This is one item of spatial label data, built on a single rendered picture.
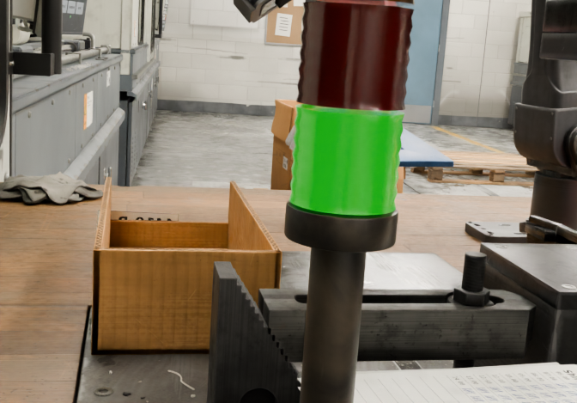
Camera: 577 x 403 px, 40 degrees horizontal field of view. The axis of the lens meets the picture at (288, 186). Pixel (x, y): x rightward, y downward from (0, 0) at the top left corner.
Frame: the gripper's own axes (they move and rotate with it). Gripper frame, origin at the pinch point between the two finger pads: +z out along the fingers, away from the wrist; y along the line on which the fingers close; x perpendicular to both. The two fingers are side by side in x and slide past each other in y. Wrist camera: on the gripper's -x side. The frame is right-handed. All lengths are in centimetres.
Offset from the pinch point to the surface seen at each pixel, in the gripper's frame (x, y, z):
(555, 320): 3.3, 23.4, 20.9
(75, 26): -32, -72, -42
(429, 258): 6.7, -5.0, 12.7
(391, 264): 2.6, -2.9, 13.4
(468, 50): 428, -945, -443
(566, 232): 10.4, 13.1, 14.1
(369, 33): -10.8, 41.0, 13.0
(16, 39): -59, -166, -83
